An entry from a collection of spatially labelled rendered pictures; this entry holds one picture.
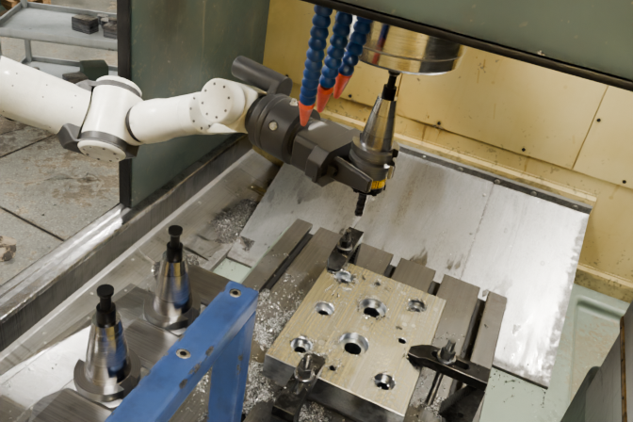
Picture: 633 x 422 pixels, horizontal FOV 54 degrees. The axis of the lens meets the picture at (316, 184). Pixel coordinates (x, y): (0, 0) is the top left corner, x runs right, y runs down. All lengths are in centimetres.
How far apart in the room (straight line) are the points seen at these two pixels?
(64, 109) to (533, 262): 126
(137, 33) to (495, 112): 100
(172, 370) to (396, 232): 120
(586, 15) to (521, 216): 150
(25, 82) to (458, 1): 80
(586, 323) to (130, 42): 145
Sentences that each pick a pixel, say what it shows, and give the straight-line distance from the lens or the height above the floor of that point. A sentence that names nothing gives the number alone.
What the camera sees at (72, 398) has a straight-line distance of 65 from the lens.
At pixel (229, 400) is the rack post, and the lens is 85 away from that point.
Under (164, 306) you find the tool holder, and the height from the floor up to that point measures 124.
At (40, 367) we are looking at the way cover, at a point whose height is 74.
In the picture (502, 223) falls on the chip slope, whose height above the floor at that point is 80.
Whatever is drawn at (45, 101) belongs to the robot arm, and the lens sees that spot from 108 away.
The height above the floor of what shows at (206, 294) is 122.
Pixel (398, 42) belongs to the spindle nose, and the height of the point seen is 152.
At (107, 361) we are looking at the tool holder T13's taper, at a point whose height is 126.
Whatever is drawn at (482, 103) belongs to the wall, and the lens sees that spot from 184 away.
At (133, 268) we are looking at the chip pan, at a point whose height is 67.
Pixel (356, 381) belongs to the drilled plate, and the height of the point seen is 99.
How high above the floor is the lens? 172
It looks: 31 degrees down
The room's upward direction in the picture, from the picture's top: 10 degrees clockwise
